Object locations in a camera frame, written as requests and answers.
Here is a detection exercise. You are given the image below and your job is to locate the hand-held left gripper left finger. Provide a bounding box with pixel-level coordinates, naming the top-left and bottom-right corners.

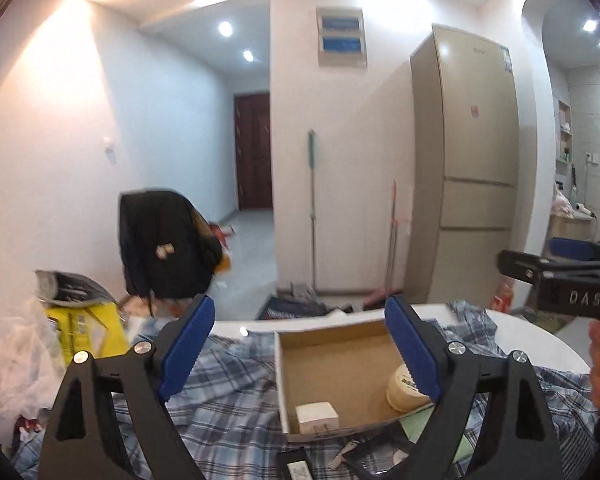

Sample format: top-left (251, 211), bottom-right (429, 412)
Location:
top-left (39, 294), bottom-right (216, 480)

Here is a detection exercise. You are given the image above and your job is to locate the green handled mop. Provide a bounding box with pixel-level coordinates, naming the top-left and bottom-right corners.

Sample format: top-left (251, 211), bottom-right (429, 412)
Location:
top-left (290, 129), bottom-right (319, 301)

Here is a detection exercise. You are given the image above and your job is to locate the cardboard box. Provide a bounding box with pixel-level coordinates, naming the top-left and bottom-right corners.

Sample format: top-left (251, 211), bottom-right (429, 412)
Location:
top-left (274, 317), bottom-right (438, 443)

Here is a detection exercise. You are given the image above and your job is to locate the beige counter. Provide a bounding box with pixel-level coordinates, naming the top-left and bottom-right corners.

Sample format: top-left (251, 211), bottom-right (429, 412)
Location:
top-left (550, 214), bottom-right (600, 242)

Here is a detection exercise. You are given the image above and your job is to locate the grey cloth bag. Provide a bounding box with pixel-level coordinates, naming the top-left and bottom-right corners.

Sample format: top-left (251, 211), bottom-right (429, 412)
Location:
top-left (35, 270), bottom-right (113, 307)

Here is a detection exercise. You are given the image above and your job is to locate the white charger plug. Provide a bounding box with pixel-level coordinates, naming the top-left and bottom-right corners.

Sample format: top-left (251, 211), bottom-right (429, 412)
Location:
top-left (296, 401), bottom-right (340, 433)

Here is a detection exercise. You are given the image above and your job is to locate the dark floor mat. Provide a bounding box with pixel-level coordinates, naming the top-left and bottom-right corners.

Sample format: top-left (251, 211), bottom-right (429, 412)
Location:
top-left (257, 295), bottom-right (331, 321)

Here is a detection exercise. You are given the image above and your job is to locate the black labelled device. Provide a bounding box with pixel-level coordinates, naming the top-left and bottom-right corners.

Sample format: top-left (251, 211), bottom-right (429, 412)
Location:
top-left (278, 450), bottom-right (314, 480)

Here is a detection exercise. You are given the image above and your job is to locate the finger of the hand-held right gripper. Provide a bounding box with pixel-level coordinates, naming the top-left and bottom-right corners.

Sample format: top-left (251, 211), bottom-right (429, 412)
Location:
top-left (497, 249), bottom-right (600, 287)
top-left (550, 236), bottom-right (600, 264)

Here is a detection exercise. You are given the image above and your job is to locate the red handled broom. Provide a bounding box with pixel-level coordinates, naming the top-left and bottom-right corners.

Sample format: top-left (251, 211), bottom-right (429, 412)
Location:
top-left (372, 180), bottom-right (411, 301)

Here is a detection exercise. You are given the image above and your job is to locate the wall electrical panel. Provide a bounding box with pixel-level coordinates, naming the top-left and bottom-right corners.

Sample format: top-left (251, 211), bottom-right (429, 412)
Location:
top-left (316, 6), bottom-right (367, 68)

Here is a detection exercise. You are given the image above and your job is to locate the white plastic bag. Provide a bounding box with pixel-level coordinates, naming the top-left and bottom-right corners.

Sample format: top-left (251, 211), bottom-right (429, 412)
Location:
top-left (0, 295), bottom-right (67, 426)

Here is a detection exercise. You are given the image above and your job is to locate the yellow bag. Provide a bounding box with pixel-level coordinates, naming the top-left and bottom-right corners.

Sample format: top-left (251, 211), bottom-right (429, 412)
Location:
top-left (45, 300), bottom-right (131, 367)

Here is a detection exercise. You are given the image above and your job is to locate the dark red door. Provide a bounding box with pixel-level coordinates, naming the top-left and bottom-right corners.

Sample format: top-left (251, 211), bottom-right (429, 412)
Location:
top-left (234, 92), bottom-right (272, 211)

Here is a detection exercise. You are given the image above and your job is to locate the cream round tape roll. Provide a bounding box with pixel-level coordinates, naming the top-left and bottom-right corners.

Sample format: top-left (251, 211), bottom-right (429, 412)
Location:
top-left (386, 364), bottom-right (433, 413)

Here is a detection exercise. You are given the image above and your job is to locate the black jacket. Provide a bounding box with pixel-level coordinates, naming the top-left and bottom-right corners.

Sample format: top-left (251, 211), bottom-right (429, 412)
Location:
top-left (119, 189), bottom-right (224, 302)

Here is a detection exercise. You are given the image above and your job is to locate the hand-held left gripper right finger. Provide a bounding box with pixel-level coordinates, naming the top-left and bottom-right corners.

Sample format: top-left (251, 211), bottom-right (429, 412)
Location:
top-left (384, 295), bottom-right (565, 480)

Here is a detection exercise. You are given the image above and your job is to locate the blue plaid shirt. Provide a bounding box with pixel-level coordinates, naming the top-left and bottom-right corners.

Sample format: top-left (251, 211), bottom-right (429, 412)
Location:
top-left (10, 300), bottom-right (600, 480)

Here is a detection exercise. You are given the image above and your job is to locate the beige refrigerator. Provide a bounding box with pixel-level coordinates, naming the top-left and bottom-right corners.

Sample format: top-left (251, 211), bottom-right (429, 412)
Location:
top-left (409, 23), bottom-right (520, 306)

